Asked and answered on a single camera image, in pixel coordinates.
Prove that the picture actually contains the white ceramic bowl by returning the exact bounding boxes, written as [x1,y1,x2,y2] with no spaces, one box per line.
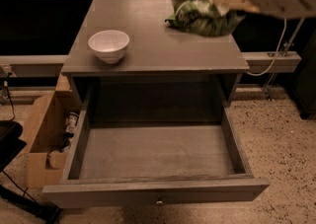
[88,30,129,64]

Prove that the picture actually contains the green jalapeno chip bag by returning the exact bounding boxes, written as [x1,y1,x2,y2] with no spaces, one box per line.
[166,0,245,37]

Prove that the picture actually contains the grey open top drawer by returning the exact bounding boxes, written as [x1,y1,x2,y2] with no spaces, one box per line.
[43,81,270,208]

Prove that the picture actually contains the items inside cardboard box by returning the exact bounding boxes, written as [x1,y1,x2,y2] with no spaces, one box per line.
[61,112,79,152]

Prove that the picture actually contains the black stand with cable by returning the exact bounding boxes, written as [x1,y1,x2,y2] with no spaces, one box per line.
[0,120,62,224]

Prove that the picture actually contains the cardboard box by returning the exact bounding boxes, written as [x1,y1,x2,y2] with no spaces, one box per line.
[23,75,80,188]

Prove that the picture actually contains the grey wooden cabinet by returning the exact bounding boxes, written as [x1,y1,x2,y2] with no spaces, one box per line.
[60,0,251,108]

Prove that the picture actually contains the white cable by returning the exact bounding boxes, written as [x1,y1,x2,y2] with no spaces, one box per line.
[246,17,288,78]

